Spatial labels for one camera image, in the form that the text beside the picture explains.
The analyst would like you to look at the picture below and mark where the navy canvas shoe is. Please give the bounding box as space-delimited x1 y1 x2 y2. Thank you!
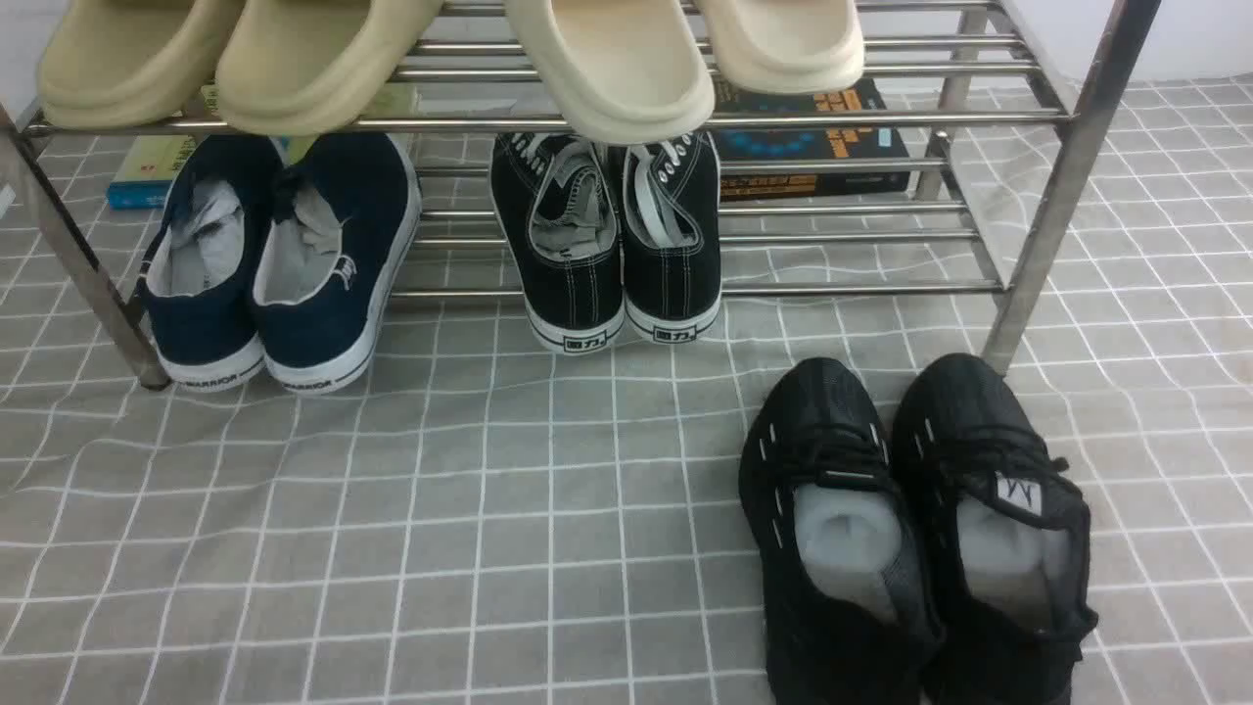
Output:
137 134 286 393
251 131 422 396

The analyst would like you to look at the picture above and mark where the stainless steel shoe rack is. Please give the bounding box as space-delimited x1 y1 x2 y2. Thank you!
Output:
3 1 1162 389

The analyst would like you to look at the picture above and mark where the black canvas sneaker right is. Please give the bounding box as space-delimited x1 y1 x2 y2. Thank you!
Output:
608 131 723 346

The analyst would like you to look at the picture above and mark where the black canvas sneaker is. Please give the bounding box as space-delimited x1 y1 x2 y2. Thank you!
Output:
487 131 627 354
608 131 723 346

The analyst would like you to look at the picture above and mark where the black canvas sneaker left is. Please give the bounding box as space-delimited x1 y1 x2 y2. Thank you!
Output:
487 131 627 354

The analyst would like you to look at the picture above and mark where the grey checked floor cloth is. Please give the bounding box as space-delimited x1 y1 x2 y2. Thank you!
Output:
1 76 1250 704

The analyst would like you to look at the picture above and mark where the cream slipper centre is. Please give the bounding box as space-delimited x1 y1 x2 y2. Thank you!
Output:
504 1 715 147

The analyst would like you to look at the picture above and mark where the cream slipper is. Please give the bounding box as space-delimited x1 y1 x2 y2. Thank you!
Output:
504 1 715 147
695 1 865 95

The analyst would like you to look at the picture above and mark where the black orange book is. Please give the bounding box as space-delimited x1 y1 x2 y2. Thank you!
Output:
715 76 911 202

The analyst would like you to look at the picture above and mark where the cream slipper right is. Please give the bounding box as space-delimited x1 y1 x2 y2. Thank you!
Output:
695 1 865 95

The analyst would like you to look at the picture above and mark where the black mesh sneaker left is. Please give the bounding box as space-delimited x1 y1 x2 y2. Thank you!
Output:
738 357 944 704

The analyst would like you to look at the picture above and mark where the black mesh sneaker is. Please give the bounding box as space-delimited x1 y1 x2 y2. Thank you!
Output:
738 357 944 704
891 353 1099 704

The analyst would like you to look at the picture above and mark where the black mesh sneaker right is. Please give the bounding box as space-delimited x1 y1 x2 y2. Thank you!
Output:
891 353 1099 704

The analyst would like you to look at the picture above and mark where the tan slipper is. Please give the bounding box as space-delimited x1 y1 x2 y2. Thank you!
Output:
214 1 442 135
38 1 246 130

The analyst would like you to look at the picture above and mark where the green blue book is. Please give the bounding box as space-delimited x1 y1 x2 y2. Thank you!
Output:
107 83 421 212

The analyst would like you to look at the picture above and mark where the tan slipper far left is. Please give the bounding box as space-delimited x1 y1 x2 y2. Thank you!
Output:
38 1 246 130

